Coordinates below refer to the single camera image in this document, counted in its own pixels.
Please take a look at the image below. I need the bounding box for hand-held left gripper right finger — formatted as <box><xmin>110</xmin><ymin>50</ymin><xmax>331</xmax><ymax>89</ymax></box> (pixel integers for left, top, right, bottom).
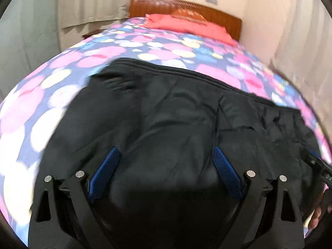
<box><xmin>212</xmin><ymin>146</ymin><xmax>305</xmax><ymax>249</ymax></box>

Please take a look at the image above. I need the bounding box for red pillow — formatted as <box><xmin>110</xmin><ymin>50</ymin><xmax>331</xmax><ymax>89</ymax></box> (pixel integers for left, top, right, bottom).
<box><xmin>145</xmin><ymin>13</ymin><xmax>240</xmax><ymax>44</ymax></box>

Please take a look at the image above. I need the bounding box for short beige curtain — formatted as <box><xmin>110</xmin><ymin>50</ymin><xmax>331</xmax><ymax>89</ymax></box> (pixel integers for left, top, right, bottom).
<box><xmin>57</xmin><ymin>0</ymin><xmax>138</xmax><ymax>29</ymax></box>

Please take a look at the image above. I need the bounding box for orange embroidered cushion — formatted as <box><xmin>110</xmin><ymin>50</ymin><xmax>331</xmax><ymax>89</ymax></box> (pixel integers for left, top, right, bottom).
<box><xmin>172</xmin><ymin>8</ymin><xmax>205</xmax><ymax>20</ymax></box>

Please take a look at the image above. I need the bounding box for black puffer jacket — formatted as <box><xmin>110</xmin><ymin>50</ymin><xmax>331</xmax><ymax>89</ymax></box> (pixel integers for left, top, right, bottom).
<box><xmin>45</xmin><ymin>58</ymin><xmax>323</xmax><ymax>249</ymax></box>

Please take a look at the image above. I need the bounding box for wooden bed headboard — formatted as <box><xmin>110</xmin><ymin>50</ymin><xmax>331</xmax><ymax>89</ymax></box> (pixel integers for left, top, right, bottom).
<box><xmin>129</xmin><ymin>0</ymin><xmax>242</xmax><ymax>40</ymax></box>

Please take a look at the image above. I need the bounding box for colourful dotted bedspread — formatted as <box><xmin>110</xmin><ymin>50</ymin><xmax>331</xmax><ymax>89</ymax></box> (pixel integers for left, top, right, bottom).
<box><xmin>0</xmin><ymin>17</ymin><xmax>332</xmax><ymax>239</ymax></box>

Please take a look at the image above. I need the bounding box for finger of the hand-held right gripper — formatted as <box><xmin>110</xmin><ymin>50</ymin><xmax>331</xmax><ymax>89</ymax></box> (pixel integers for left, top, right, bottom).
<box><xmin>302</xmin><ymin>149</ymin><xmax>327</xmax><ymax>170</ymax></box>

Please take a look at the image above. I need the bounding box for long white curtain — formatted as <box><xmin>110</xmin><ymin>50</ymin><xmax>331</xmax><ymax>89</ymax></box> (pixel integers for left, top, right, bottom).
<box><xmin>275</xmin><ymin>0</ymin><xmax>332</xmax><ymax>104</ymax></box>

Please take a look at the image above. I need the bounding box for frosted glass wardrobe door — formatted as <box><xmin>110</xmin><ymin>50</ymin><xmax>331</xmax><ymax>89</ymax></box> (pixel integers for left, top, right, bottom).
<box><xmin>0</xmin><ymin>0</ymin><xmax>60</xmax><ymax>96</ymax></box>

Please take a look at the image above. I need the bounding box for person's right hand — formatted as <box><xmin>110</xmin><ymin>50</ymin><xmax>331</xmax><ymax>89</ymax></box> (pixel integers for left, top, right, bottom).
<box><xmin>308</xmin><ymin>207</ymin><xmax>325</xmax><ymax>231</ymax></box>

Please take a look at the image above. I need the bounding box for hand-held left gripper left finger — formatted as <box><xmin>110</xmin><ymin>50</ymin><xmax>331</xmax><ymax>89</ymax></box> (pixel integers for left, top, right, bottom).
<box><xmin>28</xmin><ymin>146</ymin><xmax>121</xmax><ymax>249</ymax></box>

